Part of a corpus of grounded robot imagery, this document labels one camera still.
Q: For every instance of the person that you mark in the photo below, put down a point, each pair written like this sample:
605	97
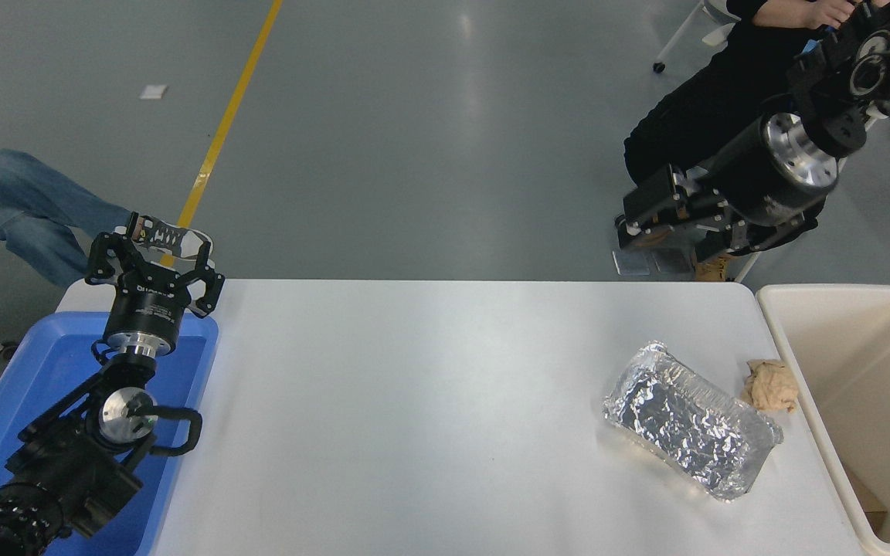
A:
692	116
20	201

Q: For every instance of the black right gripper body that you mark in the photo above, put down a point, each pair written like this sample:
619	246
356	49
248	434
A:
754	181

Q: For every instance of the blue plastic tray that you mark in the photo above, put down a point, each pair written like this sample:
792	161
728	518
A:
43	363

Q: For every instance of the large pale bin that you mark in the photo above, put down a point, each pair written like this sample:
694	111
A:
878	371

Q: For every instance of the grey square floor plate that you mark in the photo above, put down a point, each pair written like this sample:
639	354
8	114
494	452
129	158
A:
670	262
634	266

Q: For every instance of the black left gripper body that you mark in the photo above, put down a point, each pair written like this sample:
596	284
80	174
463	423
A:
147	313

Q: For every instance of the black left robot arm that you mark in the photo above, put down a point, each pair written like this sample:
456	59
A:
66	463

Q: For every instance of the person's right hand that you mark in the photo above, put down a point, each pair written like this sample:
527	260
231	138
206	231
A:
800	11

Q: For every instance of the crumpled tan paper ball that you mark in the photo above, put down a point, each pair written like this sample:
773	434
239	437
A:
771	386

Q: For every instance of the crumpled foil tray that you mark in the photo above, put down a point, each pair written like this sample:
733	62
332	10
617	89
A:
684	425

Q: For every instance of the brown cardboard piece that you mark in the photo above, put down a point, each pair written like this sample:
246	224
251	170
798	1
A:
874	516

